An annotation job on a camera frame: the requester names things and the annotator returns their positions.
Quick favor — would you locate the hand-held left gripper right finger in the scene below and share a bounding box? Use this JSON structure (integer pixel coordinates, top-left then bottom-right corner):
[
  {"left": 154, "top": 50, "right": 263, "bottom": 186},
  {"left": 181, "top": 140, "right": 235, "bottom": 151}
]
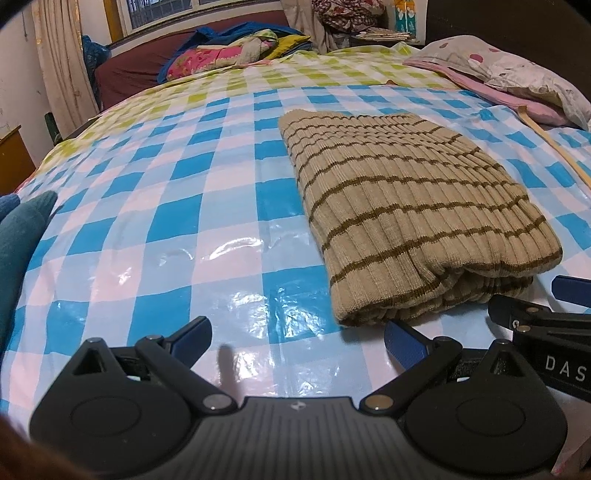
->
[{"left": 359, "top": 320, "right": 551, "bottom": 415}]

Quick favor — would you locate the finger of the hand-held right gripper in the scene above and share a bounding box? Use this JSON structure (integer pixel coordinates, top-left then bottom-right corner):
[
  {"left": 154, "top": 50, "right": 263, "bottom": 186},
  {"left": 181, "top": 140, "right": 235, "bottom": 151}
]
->
[
  {"left": 551, "top": 275, "right": 591, "bottom": 304},
  {"left": 488, "top": 295, "right": 591, "bottom": 331}
]

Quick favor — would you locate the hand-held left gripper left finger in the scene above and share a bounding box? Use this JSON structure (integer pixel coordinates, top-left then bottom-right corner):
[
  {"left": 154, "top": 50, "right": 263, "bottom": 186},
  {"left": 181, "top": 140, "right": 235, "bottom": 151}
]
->
[{"left": 53, "top": 316, "right": 237, "bottom": 415}]

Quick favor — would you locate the tan striped knit sweater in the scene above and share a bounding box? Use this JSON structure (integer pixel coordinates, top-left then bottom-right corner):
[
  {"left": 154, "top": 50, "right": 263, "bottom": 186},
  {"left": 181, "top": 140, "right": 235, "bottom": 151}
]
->
[{"left": 279, "top": 108, "right": 563, "bottom": 328}]

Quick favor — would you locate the person's left hand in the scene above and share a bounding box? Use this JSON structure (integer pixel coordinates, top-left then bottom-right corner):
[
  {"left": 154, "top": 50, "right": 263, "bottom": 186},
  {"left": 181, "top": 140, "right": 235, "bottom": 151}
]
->
[{"left": 0, "top": 191, "right": 58, "bottom": 356}]

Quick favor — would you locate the checkered plastic bed cover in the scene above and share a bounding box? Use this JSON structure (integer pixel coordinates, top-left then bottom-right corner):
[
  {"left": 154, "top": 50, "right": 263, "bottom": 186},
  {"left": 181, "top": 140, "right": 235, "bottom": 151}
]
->
[{"left": 0, "top": 41, "right": 591, "bottom": 478}]

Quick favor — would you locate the thin wooden stick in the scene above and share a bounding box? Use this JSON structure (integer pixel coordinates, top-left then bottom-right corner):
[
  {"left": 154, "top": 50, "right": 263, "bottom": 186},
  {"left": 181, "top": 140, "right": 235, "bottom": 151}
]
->
[{"left": 519, "top": 105, "right": 591, "bottom": 190}]

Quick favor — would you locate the pink pillow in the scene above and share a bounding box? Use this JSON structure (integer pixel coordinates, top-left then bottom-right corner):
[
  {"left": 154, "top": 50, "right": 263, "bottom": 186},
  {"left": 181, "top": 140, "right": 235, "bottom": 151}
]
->
[{"left": 404, "top": 58, "right": 583, "bottom": 127}]

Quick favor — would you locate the grey dotted pillow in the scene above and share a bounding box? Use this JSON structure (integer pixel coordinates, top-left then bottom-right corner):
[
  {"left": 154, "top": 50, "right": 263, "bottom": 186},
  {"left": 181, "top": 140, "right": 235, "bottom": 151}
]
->
[{"left": 418, "top": 34, "right": 591, "bottom": 130}]

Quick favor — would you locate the wooden side cabinet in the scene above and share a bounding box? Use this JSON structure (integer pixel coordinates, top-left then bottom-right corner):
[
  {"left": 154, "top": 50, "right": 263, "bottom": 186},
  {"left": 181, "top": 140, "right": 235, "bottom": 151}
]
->
[{"left": 0, "top": 124, "right": 37, "bottom": 197}]

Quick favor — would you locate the dark wooden headboard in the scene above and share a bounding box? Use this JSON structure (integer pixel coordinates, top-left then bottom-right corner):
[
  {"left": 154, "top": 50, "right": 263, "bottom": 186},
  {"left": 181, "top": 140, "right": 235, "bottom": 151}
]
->
[{"left": 425, "top": 0, "right": 591, "bottom": 107}]

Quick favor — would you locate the pink floral quilt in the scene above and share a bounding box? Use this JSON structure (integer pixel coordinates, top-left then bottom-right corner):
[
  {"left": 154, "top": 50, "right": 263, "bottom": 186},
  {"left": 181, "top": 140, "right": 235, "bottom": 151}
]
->
[{"left": 166, "top": 44, "right": 245, "bottom": 81}]

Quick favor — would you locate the maroon sofa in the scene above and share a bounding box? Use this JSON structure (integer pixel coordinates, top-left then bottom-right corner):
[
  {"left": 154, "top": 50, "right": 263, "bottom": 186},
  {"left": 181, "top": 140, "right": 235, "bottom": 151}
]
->
[{"left": 95, "top": 9, "right": 315, "bottom": 112}]

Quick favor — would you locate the blue floral cloth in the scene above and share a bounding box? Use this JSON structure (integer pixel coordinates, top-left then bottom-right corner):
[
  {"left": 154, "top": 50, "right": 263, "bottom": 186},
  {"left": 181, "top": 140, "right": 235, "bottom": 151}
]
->
[{"left": 82, "top": 34, "right": 112, "bottom": 109}]

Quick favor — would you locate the pale patterned cloth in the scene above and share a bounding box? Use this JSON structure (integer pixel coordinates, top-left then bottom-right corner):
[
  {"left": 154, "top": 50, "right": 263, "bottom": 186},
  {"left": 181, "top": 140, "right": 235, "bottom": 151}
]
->
[{"left": 226, "top": 28, "right": 280, "bottom": 65}]

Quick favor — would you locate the stack of folded papers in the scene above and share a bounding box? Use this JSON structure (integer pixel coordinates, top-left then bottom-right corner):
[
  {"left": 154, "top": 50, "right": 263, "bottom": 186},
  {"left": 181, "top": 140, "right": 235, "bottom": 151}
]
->
[{"left": 353, "top": 27, "right": 423, "bottom": 47}]

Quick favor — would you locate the pile of colourful bedding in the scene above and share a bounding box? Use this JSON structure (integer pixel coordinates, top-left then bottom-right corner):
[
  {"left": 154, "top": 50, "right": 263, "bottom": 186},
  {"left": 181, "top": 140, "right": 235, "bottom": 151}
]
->
[{"left": 157, "top": 22, "right": 312, "bottom": 84}]

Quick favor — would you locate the beige patterned curtain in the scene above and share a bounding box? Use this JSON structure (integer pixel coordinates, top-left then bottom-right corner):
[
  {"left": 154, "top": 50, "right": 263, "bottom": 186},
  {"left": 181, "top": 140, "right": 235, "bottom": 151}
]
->
[
  {"left": 34, "top": 0, "right": 100, "bottom": 137},
  {"left": 279, "top": 0, "right": 335, "bottom": 54}
]

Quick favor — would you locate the yellow and blue carton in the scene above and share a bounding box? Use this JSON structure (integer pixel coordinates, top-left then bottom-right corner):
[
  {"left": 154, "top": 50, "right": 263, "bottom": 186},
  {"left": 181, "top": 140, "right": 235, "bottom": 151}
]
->
[{"left": 393, "top": 0, "right": 419, "bottom": 35}]

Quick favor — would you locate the yellow cloth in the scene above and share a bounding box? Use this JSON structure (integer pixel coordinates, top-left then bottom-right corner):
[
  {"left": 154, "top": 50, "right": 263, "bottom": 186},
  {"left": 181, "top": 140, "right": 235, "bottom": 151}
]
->
[{"left": 268, "top": 34, "right": 310, "bottom": 60}]

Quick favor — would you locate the barred window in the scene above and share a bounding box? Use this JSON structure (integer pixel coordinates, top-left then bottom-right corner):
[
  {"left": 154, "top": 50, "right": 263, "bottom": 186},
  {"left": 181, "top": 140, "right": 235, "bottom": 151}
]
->
[{"left": 111, "top": 0, "right": 282, "bottom": 35}]

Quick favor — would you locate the floral cloth bundle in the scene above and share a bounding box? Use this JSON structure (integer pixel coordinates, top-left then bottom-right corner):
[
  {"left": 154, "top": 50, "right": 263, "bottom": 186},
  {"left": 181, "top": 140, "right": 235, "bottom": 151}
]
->
[{"left": 311, "top": 0, "right": 386, "bottom": 33}]

